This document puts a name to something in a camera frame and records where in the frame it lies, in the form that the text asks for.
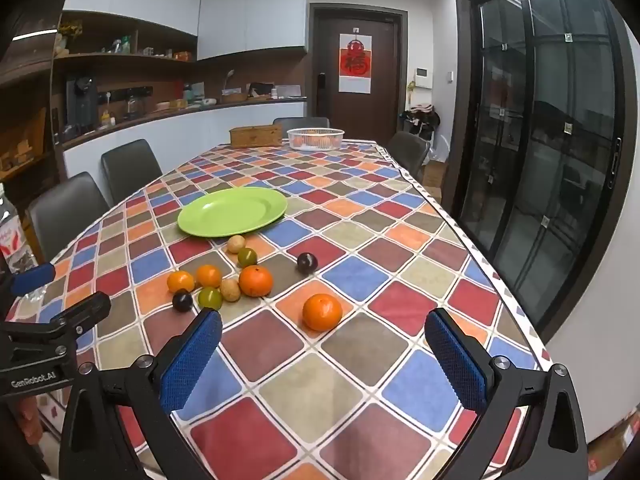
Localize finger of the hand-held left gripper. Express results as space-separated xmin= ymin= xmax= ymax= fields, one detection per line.
xmin=0 ymin=291 xmax=112 ymax=361
xmin=0 ymin=261 xmax=56 ymax=301

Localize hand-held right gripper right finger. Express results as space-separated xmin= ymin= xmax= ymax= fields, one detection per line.
xmin=424 ymin=307 xmax=588 ymax=480

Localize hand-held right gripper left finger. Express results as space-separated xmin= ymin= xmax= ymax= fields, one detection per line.
xmin=59 ymin=307 xmax=223 ymax=480

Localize small orange tangerine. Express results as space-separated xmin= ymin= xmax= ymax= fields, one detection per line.
xmin=167 ymin=270 xmax=195 ymax=294
xmin=196 ymin=264 xmax=223 ymax=289

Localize medium orange tangerine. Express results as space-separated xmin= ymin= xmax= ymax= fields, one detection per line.
xmin=238 ymin=265 xmax=274 ymax=298

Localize large orange tangerine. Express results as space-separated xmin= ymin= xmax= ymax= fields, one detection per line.
xmin=302 ymin=293 xmax=344 ymax=332

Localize green plate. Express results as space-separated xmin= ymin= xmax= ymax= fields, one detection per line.
xmin=177 ymin=186 xmax=288 ymax=237

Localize clear plastic bottle red label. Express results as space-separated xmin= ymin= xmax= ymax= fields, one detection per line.
xmin=0 ymin=185 xmax=37 ymax=273

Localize grey dining chair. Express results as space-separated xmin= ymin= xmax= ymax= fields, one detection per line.
xmin=387 ymin=131 xmax=431 ymax=178
xmin=26 ymin=171 xmax=110 ymax=263
xmin=101 ymin=139 xmax=164 ymax=206
xmin=273 ymin=117 xmax=331 ymax=133

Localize colourful checkered tablecloth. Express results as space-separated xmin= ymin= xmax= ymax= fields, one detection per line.
xmin=0 ymin=139 xmax=551 ymax=480

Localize wooden bookshelf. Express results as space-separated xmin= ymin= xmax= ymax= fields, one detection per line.
xmin=0 ymin=35 xmax=63 ymax=186

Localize black water dispenser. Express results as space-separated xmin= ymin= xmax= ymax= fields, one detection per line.
xmin=65 ymin=75 xmax=98 ymax=131

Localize cardboard box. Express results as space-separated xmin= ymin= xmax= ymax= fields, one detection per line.
xmin=422 ymin=160 xmax=446 ymax=201

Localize white counter cabinet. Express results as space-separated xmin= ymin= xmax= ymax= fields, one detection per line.
xmin=62 ymin=97 xmax=308 ymax=181

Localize black framed glass sliding door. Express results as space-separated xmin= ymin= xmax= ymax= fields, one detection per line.
xmin=455 ymin=0 xmax=636 ymax=341

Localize wooden box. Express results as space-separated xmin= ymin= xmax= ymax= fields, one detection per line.
xmin=229 ymin=125 xmax=283 ymax=149

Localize dark bag heap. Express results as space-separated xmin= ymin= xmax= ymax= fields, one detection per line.
xmin=400 ymin=104 xmax=441 ymax=146

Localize white plastic basket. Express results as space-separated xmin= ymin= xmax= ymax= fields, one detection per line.
xmin=286 ymin=128 xmax=346 ymax=152

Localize dark brown door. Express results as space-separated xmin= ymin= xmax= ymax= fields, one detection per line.
xmin=309 ymin=3 xmax=407 ymax=143

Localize red and white door poster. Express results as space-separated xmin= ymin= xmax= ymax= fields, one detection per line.
xmin=339 ymin=33 xmax=371 ymax=94

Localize black wall socket strip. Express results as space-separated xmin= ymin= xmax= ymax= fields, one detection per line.
xmin=97 ymin=87 xmax=153 ymax=103

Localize wooden wall shelf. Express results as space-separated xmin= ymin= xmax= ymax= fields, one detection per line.
xmin=52 ymin=10 xmax=198 ymax=63

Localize white wall cabinets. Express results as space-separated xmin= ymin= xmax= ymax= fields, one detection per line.
xmin=62 ymin=0 xmax=307 ymax=61

